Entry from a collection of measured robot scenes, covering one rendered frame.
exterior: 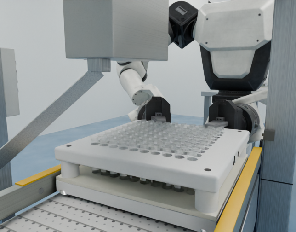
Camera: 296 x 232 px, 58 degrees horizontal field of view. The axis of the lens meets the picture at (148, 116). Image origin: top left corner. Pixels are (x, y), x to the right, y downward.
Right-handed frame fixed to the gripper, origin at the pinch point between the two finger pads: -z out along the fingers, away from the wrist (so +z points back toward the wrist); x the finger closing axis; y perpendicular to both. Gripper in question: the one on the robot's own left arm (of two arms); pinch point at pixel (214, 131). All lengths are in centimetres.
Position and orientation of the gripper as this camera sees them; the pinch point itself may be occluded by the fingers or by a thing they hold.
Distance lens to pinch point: 54.9
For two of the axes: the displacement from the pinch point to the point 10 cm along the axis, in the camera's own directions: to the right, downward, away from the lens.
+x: -0.1, 9.9, 1.5
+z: 5.8, -1.1, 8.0
